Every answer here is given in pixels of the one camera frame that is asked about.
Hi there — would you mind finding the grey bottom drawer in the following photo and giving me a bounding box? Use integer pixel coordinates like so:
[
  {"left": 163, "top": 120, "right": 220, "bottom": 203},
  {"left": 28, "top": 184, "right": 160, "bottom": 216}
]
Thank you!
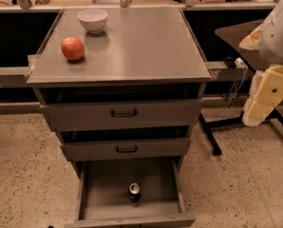
[{"left": 65, "top": 158, "right": 195, "bottom": 228}]

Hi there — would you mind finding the red apple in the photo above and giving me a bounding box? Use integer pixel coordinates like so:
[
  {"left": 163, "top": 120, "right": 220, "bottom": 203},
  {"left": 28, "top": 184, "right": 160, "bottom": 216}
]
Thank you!
[{"left": 61, "top": 37, "right": 85, "bottom": 61}]

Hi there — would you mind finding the grey top drawer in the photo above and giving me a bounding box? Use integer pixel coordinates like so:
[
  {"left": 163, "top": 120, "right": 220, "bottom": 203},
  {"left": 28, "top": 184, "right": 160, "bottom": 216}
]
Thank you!
[{"left": 41, "top": 100, "right": 202, "bottom": 131}]

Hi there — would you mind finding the white bowl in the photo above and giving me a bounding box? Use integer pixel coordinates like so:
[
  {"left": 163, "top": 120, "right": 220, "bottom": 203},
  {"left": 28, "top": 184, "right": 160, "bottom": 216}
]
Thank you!
[{"left": 77, "top": 9, "right": 108, "bottom": 33}]

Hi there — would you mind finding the blue pepsi can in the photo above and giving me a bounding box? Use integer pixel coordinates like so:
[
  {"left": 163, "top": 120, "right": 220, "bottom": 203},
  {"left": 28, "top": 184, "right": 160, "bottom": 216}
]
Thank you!
[{"left": 128, "top": 182, "right": 142, "bottom": 202}]

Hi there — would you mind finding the black rolling side table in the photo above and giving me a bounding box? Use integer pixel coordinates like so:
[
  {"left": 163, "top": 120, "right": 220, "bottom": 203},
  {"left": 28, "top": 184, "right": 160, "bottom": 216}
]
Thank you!
[{"left": 198, "top": 18, "right": 283, "bottom": 157}]

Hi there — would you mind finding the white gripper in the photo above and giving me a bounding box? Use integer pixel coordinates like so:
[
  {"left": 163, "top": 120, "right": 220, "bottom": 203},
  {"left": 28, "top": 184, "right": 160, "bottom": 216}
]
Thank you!
[{"left": 239, "top": 25, "right": 283, "bottom": 126}]

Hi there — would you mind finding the grey drawer cabinet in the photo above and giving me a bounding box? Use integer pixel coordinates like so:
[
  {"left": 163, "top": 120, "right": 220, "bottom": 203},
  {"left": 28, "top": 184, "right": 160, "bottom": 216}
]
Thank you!
[{"left": 26, "top": 6, "right": 212, "bottom": 179}]

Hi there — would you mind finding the grey drawer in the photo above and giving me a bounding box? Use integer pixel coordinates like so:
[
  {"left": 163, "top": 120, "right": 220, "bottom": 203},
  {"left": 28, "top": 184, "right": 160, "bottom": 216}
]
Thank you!
[
  {"left": 62, "top": 138, "right": 190, "bottom": 162},
  {"left": 41, "top": 100, "right": 202, "bottom": 131},
  {"left": 65, "top": 158, "right": 195, "bottom": 228}
]

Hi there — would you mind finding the grey middle drawer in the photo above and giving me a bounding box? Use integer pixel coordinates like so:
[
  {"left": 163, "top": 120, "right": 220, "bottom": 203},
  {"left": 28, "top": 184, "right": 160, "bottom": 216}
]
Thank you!
[{"left": 62, "top": 138, "right": 190, "bottom": 162}]

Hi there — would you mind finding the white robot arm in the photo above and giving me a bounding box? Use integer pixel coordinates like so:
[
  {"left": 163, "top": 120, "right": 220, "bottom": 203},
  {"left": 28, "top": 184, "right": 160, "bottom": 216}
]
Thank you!
[{"left": 239, "top": 0, "right": 283, "bottom": 126}]

